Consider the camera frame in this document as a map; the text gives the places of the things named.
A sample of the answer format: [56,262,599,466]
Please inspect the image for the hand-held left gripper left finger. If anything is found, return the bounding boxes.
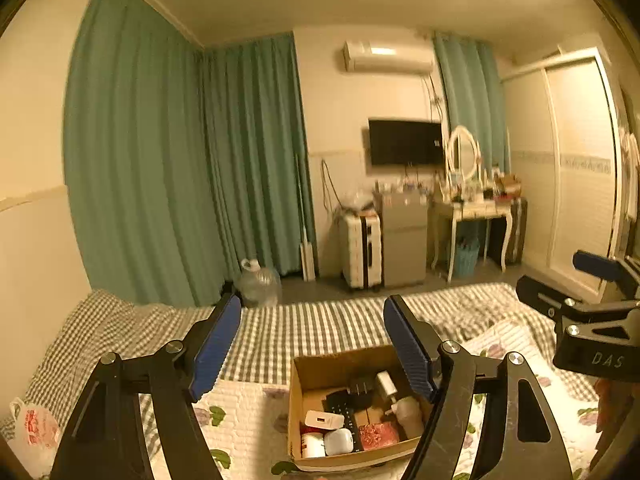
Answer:
[50,292,243,480]

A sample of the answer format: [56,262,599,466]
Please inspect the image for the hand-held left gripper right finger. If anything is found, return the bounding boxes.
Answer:
[383,294,573,480]

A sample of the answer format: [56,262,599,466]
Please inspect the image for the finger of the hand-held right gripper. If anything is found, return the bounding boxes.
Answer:
[572,250,640,286]
[515,275,640,326]

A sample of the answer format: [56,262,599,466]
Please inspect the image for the white hand-held device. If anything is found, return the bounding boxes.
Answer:
[385,395,426,439]

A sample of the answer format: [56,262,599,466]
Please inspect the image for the black remote control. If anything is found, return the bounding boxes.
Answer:
[322,392,373,453]

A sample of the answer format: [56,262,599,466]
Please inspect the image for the red patterned pouch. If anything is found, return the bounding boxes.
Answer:
[359,422,401,452]

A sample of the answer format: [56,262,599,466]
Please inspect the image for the brown cardboard box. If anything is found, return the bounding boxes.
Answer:
[287,345,436,472]

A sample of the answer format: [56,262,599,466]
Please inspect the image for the white rounded case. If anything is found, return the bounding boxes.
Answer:
[323,428,355,457]

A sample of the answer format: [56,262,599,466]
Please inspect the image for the white jar with red band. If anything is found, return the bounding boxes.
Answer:
[301,432,327,458]

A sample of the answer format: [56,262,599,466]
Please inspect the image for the person's right hand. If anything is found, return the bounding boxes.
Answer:
[594,377,623,433]

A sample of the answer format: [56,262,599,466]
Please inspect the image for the dark suitcase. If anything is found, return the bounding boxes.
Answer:
[487,197,528,268]

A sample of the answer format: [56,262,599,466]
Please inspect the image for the floral white quilt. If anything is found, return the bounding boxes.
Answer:
[150,317,601,480]

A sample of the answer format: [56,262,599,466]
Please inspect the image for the clear water jug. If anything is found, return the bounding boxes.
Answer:
[235,258,282,308]

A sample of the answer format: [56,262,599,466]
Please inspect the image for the white louvred wardrobe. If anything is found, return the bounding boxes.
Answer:
[500,47,631,296]

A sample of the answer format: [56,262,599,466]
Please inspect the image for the blue bin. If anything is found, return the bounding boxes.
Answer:
[452,240,481,277]

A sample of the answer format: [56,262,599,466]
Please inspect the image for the hanging white cloth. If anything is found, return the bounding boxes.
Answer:
[620,125,640,221]

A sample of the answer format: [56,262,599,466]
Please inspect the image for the grey small fridge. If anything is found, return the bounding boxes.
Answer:
[378,192,432,288]

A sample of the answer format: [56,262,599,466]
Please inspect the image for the white dressing table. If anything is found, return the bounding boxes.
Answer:
[432,197,516,283]

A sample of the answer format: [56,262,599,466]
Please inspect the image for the white suitcase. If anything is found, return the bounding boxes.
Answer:
[340,210,383,291]

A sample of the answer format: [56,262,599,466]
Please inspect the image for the white flat mop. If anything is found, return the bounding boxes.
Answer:
[295,152,317,281]

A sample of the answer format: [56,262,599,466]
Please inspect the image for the clutter on white suitcase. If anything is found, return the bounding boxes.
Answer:
[345,192,376,216]

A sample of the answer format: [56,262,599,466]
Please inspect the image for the white oval mirror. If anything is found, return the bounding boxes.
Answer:
[446,126,482,183]

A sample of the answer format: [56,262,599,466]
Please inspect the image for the white red plastic bag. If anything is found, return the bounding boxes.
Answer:
[9,397,63,478]

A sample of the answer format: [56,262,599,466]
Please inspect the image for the narrow light teal curtain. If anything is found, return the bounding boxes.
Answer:
[432,32,511,176]

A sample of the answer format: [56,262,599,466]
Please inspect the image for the white air conditioner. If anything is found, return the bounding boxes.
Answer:
[342,39,435,73]

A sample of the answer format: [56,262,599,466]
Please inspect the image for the dark wall cables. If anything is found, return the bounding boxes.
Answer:
[320,157,341,213]

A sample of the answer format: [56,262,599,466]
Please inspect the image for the black wall television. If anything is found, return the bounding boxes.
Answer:
[368,118,445,166]

